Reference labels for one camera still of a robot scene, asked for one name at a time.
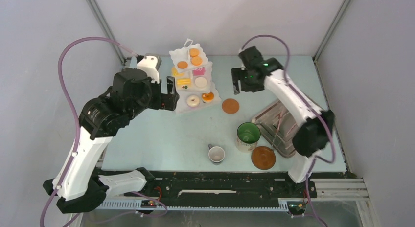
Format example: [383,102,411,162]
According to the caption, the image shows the small wooden coaster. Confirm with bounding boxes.
[222,98,240,114]

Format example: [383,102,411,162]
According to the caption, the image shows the large wooden coaster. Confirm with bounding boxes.
[251,146,276,170]

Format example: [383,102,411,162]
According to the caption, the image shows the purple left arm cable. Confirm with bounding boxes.
[39,37,138,227]

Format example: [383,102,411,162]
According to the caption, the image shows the round biscuit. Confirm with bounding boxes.
[189,48,200,57]
[177,61,188,69]
[190,56,203,66]

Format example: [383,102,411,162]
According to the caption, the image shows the orange glazed donut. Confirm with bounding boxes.
[201,92,215,103]

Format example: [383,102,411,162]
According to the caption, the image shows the yellow layered cake slice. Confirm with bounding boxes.
[176,78,191,89]

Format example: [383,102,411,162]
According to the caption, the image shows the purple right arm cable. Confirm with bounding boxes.
[241,34,336,226]

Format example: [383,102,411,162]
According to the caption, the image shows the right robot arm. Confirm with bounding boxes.
[231,58,335,197]

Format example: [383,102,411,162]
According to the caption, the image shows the white three-tier dessert stand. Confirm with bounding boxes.
[169,39,222,114]

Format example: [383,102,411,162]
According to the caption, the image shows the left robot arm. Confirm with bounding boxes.
[43,68,179,214]

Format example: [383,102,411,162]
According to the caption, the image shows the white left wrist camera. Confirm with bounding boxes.
[136,53,162,84]

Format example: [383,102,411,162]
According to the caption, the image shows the small white grey cup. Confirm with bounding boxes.
[208,144,226,165]

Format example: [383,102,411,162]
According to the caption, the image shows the stainless steel tray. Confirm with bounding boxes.
[251,100,299,158]

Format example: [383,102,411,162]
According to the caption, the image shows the white glazed donut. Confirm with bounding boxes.
[186,94,201,108]

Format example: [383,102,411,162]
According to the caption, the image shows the pink-tipped metal tongs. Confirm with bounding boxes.
[272,110,297,150]

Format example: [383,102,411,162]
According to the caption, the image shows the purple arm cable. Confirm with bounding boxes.
[39,37,138,227]
[241,34,336,226]

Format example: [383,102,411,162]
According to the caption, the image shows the white round cream cake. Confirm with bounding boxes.
[194,77,208,88]

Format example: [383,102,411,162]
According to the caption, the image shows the yellow swirl roll cake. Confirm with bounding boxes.
[172,66,184,78]

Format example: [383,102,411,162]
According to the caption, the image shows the large floral green-inside mug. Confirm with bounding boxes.
[235,122,261,153]

